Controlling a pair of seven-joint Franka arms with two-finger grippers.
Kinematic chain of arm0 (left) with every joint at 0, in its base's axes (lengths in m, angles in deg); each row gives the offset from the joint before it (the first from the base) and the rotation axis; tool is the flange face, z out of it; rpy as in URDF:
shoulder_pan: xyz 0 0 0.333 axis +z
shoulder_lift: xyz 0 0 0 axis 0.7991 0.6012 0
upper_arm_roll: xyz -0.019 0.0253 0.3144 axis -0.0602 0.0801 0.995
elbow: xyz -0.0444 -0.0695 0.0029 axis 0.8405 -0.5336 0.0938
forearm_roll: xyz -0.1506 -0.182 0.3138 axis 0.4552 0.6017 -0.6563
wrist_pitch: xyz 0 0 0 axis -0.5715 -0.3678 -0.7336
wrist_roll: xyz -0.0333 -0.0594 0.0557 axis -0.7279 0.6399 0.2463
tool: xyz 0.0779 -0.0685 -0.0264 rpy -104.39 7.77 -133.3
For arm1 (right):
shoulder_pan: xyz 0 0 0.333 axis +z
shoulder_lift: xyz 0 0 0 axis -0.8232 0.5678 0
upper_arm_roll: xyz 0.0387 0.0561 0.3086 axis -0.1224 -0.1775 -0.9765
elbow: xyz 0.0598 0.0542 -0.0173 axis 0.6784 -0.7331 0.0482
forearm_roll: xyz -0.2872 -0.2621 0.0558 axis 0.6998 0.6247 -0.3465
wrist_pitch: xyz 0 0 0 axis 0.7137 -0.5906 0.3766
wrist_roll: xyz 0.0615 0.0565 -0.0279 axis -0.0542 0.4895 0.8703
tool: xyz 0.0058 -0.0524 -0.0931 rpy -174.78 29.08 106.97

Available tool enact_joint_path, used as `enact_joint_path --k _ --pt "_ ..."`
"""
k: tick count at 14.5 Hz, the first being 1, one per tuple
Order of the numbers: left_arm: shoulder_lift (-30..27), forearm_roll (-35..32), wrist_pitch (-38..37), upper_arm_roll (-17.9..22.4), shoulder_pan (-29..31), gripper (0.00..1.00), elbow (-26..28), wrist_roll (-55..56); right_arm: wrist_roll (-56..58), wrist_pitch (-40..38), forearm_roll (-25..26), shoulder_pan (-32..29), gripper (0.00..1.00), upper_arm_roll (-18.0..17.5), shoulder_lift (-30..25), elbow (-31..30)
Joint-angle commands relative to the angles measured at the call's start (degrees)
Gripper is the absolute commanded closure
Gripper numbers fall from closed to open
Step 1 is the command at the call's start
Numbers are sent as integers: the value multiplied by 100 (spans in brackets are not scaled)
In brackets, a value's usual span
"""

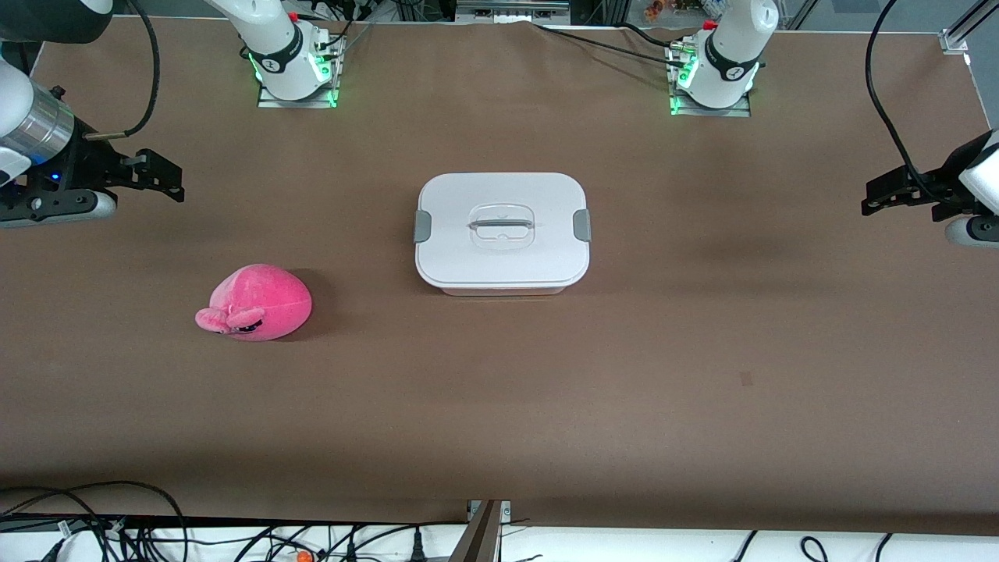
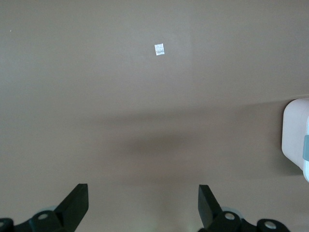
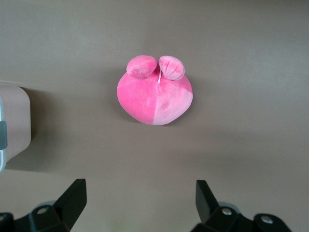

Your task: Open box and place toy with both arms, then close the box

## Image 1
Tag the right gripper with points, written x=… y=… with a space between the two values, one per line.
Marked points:
x=87 y=163

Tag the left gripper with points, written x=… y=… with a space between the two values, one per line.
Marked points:
x=939 y=185

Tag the pink plush toy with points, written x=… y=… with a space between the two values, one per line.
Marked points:
x=265 y=297

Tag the white box lid grey latches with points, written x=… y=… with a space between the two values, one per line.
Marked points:
x=499 y=257

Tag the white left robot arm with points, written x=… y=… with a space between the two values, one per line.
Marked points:
x=726 y=62

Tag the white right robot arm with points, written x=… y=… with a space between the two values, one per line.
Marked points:
x=269 y=39

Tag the translucent pink plastic box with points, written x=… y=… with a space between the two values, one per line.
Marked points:
x=499 y=291

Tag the aluminium corner profile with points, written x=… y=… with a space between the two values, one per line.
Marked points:
x=956 y=39

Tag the colourful background figurines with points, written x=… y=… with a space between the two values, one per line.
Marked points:
x=655 y=9

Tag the brown table cover sheet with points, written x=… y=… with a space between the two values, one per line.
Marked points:
x=499 y=406

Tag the aluminium support beam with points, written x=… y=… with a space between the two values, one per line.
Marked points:
x=480 y=538

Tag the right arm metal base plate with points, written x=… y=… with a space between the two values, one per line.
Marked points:
x=273 y=101

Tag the aluminium frame rail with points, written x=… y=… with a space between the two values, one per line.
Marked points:
x=511 y=12

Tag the small metal bracket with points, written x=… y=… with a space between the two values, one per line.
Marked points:
x=506 y=509

